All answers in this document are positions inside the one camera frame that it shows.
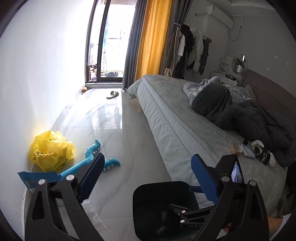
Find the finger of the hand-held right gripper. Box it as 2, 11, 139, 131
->
188, 185, 204, 194
169, 203, 213, 230

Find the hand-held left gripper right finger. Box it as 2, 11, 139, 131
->
191, 154, 270, 241

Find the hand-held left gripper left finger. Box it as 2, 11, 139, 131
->
25, 152, 105, 241

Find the brown paper cup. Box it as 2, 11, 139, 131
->
232, 142, 243, 155

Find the light blue tissue packet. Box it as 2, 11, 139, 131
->
241, 144, 256, 159

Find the white and black roll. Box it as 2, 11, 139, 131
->
251, 140, 265, 154

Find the small black box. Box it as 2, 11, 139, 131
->
255, 148, 271, 165

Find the black trash bin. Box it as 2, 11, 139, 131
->
132, 181, 200, 241

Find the person's right hand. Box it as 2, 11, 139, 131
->
268, 214, 289, 241

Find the blue dinosaur plush toy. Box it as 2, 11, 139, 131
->
59, 139, 121, 178

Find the clear bubble wrap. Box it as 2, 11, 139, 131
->
82, 202, 105, 230

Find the yellow plastic bag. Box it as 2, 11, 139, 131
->
31, 130, 77, 172

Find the dark grey fleece blanket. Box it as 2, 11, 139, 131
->
191, 82, 296, 167

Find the blue and white paper bag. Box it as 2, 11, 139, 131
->
17, 171, 63, 194

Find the grey bed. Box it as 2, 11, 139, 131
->
127, 74, 289, 218

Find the light blue fleece blanket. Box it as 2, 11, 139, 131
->
183, 76, 255, 106

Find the white dresser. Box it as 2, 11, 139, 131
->
210, 72, 241, 87

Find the brown headboard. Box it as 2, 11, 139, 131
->
240, 69, 296, 123

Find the white shelf organizer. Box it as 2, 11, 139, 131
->
220, 57, 233, 76

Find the round white mirror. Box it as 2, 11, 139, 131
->
231, 51, 248, 85

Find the dark hanging garment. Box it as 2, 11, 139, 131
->
199, 38, 210, 76

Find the white hanging jacket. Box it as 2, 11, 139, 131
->
186, 28, 204, 72

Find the beige hanging coat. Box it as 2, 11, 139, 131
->
164, 27, 185, 77

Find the white hanging shirt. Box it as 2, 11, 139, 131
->
178, 35, 186, 57

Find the black hanging jacket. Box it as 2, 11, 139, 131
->
173, 24, 197, 79

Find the grey curtain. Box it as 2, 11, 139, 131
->
122, 0, 151, 91
158, 0, 193, 75

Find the yellow curtain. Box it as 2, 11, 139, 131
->
135, 0, 173, 81

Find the white air conditioner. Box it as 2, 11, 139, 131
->
203, 5, 234, 29

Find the black glass door frame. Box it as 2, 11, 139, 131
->
84, 0, 137, 83

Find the wall clothes rack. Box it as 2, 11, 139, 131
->
173, 22, 212, 43

